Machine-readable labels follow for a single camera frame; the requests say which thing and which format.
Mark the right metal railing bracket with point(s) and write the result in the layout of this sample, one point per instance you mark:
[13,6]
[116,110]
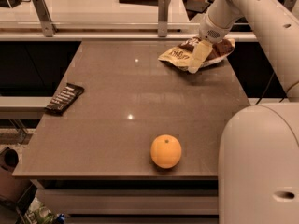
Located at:
[163,6]

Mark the orange fruit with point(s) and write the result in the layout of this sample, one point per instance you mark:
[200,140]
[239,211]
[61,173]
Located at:
[166,151]

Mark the brown chip bag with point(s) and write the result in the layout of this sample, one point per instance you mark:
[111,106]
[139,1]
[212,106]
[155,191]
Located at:
[180,55]

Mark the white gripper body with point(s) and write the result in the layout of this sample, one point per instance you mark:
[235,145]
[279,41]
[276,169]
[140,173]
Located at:
[209,32]

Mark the green snack bags on floor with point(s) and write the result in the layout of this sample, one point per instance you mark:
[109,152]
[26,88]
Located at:
[39,213]

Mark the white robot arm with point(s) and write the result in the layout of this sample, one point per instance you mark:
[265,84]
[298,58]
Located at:
[258,167]

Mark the black rxbar chocolate bar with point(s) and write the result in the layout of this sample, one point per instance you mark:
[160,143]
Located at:
[64,99]

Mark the black object with cable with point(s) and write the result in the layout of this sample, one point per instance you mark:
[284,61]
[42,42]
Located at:
[12,3]

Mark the brown bin on floor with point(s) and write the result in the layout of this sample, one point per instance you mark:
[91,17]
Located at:
[11,189]

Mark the left metal railing bracket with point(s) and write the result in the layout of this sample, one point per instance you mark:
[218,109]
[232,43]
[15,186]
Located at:
[47,26]

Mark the grey drawer cabinet under table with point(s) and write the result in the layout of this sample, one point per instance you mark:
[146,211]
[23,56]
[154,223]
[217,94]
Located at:
[130,198]

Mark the black chair in background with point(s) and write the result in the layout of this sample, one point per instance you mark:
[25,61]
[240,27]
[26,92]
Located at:
[194,7]

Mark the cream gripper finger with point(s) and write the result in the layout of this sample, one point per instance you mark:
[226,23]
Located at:
[199,55]

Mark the metal railing bracket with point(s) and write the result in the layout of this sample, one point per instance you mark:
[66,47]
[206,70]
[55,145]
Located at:
[47,26]
[163,6]

